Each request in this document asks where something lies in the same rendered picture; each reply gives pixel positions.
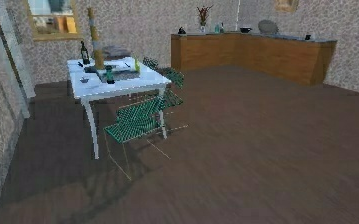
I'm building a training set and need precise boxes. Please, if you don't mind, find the brown wooden kitchen counter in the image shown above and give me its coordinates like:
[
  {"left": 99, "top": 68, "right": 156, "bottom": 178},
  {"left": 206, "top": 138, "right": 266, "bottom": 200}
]
[{"left": 170, "top": 31, "right": 338, "bottom": 87}]

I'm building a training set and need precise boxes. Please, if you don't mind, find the green woven chair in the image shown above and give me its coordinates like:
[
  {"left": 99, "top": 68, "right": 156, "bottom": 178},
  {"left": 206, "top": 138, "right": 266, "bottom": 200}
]
[
  {"left": 103, "top": 95, "right": 189, "bottom": 182},
  {"left": 142, "top": 56, "right": 185, "bottom": 108}
]

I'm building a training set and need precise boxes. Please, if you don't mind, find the white dining table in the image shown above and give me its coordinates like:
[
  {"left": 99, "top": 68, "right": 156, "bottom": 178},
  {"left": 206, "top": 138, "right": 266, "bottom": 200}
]
[{"left": 66, "top": 56, "right": 173, "bottom": 160}]

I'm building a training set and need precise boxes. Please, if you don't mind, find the dark grey tray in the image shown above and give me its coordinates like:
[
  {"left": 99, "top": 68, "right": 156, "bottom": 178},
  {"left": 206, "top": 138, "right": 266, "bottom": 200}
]
[{"left": 96, "top": 65, "right": 142, "bottom": 83}]

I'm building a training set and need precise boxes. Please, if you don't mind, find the open white book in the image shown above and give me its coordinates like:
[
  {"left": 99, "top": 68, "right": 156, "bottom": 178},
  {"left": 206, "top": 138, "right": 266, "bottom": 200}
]
[{"left": 104, "top": 57, "right": 135, "bottom": 72}]

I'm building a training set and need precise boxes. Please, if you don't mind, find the red plant in white vase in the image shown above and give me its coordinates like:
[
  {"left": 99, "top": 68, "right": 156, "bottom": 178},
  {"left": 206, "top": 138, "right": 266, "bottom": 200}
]
[{"left": 196, "top": 4, "right": 214, "bottom": 34}]

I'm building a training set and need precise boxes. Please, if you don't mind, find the tall yellow grey pillar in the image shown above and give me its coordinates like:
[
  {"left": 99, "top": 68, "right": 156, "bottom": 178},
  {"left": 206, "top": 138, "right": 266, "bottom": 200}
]
[{"left": 87, "top": 7, "right": 105, "bottom": 71}]

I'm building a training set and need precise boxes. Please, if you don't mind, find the dark wine bottle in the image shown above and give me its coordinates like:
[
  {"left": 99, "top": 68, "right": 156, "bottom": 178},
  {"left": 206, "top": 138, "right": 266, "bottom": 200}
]
[{"left": 80, "top": 40, "right": 91, "bottom": 66}]

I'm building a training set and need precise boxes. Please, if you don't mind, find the wood framed picture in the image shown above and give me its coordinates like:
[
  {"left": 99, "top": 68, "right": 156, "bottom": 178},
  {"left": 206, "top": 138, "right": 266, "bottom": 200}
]
[{"left": 274, "top": 0, "right": 300, "bottom": 13}]

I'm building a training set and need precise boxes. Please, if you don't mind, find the wood framed window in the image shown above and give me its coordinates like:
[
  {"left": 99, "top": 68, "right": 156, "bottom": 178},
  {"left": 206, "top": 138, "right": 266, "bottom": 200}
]
[{"left": 26, "top": 0, "right": 83, "bottom": 42}]

